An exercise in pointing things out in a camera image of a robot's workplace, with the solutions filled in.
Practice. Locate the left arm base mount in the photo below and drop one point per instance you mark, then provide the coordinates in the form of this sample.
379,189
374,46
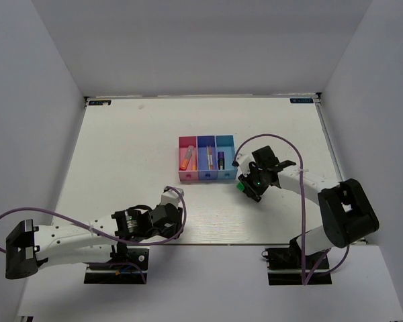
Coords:
127,265

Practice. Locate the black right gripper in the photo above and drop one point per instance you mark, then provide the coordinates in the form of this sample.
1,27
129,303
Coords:
246,180

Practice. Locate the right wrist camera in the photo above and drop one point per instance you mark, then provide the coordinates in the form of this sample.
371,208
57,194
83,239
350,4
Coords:
242,162

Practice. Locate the left corner label sticker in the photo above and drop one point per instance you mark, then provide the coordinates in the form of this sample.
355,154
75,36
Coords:
99,102

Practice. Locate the pink plastic bin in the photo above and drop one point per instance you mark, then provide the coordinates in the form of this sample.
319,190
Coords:
188,169

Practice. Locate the pink thin pen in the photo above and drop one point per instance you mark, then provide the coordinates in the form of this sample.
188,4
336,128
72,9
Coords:
212,159

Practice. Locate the corner label sticker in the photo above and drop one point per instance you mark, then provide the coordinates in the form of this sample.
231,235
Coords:
99,102
301,100

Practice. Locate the purple-blue plastic bin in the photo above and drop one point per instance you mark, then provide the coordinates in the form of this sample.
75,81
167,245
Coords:
203,172

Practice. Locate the right corner label sticker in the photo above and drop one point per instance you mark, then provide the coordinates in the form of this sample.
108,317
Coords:
301,100

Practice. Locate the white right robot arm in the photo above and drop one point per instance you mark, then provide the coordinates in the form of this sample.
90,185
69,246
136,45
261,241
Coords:
346,213

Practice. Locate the green cap black highlighter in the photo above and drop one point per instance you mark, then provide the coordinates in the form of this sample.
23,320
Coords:
240,186

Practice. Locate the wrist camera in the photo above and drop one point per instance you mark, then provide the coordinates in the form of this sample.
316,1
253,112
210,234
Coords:
170,197
242,162

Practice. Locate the light blue plastic bin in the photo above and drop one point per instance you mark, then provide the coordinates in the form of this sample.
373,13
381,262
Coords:
225,143

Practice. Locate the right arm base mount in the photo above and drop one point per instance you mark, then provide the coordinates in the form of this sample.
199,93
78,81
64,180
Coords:
284,269

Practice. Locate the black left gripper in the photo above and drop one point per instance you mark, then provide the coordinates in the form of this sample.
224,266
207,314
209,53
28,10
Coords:
175,229

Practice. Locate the purple cap black highlighter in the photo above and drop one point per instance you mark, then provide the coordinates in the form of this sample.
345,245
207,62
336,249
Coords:
221,160

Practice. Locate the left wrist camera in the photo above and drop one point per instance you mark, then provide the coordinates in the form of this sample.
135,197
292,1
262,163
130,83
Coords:
170,197

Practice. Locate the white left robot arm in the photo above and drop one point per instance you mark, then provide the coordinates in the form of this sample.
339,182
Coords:
105,242

